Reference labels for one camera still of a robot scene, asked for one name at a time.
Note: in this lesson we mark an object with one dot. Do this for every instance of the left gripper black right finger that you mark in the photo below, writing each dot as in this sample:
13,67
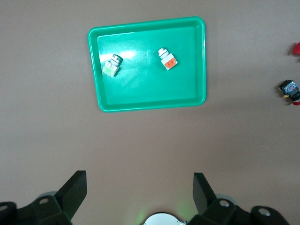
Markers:
218,211

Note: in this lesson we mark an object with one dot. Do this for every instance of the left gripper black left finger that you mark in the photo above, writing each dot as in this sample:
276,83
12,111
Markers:
58,206

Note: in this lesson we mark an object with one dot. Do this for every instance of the white button with green block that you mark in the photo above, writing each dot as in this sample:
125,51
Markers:
111,69

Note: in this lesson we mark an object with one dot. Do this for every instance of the white button with orange block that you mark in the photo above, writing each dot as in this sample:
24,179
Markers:
168,62

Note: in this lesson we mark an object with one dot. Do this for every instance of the green plastic tray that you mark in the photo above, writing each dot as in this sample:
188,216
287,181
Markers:
145,89

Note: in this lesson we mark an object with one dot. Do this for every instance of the red push button switch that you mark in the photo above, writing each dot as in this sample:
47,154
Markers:
290,87
297,49

